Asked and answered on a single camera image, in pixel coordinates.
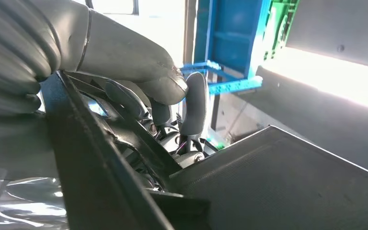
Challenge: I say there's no green plastic crate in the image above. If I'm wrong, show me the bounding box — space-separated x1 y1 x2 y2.
263 0 300 61

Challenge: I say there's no blue metal shelf rack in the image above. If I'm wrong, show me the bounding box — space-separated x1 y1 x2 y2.
180 0 271 96

